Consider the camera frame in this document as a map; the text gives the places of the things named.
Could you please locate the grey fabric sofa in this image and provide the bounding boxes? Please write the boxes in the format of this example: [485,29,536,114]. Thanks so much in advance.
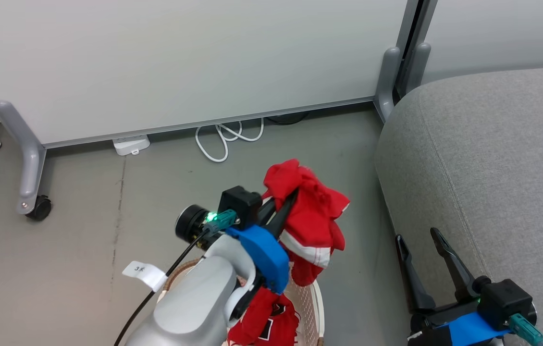
[374,65,543,346]

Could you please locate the small white power strip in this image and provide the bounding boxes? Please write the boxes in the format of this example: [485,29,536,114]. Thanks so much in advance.
[112,135,151,156]

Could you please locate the red black white jersey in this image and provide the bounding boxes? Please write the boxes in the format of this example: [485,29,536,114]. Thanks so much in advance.
[227,287,301,346]

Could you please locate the teal right camera connector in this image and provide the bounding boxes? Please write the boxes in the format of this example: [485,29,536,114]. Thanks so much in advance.
[509,314,543,346]

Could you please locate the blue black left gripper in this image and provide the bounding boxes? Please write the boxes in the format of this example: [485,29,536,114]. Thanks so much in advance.
[226,189,300,295]

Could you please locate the short grey partition leg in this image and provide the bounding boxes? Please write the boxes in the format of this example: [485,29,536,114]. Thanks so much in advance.
[404,42,432,97]
[374,47,403,123]

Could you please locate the white plastic laundry basket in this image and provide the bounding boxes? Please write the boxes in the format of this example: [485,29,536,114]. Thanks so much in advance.
[159,259,325,346]

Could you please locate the looped white cable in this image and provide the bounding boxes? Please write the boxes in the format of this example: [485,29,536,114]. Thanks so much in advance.
[195,118,265,163]

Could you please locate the teal camera connector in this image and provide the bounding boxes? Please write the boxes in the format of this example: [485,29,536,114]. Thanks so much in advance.
[509,314,543,346]
[204,209,239,235]

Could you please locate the red fleece garment white stripe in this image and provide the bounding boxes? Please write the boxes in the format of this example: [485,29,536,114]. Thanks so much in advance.
[263,159,350,287]

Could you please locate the teal left camera connector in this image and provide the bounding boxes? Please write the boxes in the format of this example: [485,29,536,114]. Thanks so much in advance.
[204,209,239,235]

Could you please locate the large white partition panel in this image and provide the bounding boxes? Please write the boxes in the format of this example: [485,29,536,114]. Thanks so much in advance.
[0,0,419,148]

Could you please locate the white paper label tag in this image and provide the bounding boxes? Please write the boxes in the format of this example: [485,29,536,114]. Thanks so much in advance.
[123,260,167,292]

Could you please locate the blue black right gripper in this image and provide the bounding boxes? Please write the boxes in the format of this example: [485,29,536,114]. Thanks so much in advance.
[395,227,512,346]

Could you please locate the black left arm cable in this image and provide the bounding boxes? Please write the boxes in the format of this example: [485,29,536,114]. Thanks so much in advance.
[114,230,212,346]

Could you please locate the grey partition leg with caster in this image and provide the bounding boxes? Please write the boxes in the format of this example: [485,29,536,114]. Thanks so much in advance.
[0,100,52,222]

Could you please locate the narrow white partition panel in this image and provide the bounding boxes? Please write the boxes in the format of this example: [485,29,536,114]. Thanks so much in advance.
[420,0,543,85]

